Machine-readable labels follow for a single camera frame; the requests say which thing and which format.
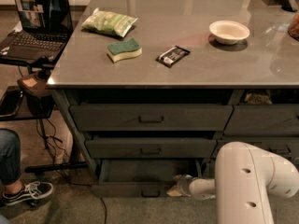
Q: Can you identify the grey drawer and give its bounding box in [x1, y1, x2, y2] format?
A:
[92, 159, 201, 198]
[202, 160, 216, 178]
[85, 138, 217, 158]
[224, 105, 299, 137]
[69, 104, 233, 132]
[211, 137, 299, 159]

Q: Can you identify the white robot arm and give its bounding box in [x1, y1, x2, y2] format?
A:
[167, 142, 299, 224]

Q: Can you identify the black device with label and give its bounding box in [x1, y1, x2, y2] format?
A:
[17, 71, 54, 117]

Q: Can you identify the black smartphone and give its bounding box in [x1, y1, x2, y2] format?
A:
[0, 90, 23, 119]

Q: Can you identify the white bowl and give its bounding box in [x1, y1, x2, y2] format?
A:
[209, 21, 250, 45]

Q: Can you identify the item in open shelf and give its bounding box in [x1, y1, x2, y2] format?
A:
[244, 91, 272, 105]

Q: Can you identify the black laptop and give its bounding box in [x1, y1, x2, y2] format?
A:
[0, 0, 73, 65]

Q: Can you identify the black laptop stand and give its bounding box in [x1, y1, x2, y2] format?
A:
[0, 55, 89, 175]

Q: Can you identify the brown jar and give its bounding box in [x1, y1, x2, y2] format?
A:
[288, 12, 299, 40]

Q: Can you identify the green chip bag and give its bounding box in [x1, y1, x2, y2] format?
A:
[81, 8, 137, 37]

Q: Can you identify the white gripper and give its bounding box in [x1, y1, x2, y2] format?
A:
[166, 175, 193, 197]

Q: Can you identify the blue jeans leg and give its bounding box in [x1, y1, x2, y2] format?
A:
[0, 129, 23, 196]

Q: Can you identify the black white sneaker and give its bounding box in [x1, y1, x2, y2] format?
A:
[3, 181, 53, 206]

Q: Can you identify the green yellow sponge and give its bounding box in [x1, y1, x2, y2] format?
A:
[107, 38, 142, 63]

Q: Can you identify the black power cable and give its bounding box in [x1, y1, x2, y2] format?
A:
[36, 119, 108, 224]

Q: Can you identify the black snack bar wrapper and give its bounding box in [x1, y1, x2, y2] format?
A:
[156, 46, 190, 68]

